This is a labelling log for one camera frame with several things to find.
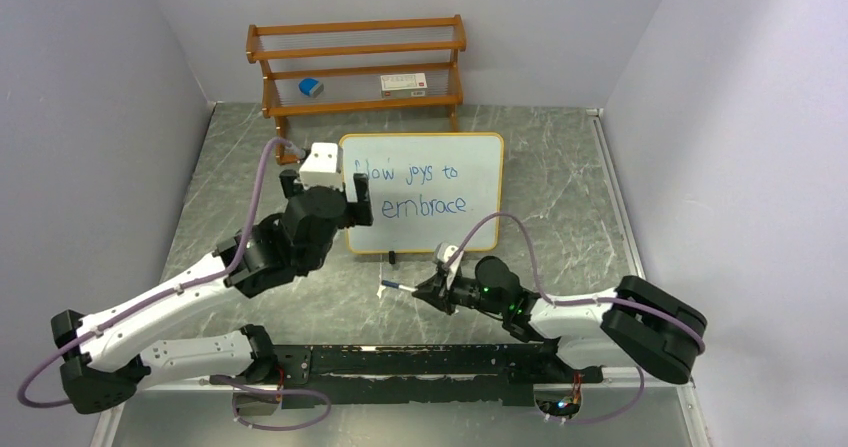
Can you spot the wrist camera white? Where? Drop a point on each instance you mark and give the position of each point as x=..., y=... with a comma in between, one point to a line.
x=323, y=166
x=448, y=260

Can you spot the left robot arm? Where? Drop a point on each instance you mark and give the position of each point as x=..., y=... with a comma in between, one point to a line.
x=111, y=355

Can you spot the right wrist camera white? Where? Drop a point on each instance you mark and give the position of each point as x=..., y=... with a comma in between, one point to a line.
x=448, y=260

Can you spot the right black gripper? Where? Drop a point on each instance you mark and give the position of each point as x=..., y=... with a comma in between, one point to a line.
x=434, y=290

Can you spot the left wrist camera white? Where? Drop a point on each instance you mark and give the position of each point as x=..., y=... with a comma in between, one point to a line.
x=323, y=166

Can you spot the white cardboard box red label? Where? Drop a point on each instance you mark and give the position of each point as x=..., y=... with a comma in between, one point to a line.
x=411, y=85

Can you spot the blue whiteboard eraser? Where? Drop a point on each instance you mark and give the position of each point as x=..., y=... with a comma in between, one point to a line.
x=310, y=87

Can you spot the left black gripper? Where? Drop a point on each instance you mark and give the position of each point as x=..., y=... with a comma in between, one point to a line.
x=288, y=177

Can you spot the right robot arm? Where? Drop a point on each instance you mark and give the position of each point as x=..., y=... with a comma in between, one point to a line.
x=634, y=323

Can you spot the wooden two-tier shelf rack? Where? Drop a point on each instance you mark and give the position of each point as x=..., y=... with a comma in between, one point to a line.
x=349, y=58

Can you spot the whiteboard with yellow frame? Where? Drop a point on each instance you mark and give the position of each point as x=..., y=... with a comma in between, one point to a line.
x=426, y=188

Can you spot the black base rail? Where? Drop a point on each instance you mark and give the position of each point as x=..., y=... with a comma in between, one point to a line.
x=466, y=373

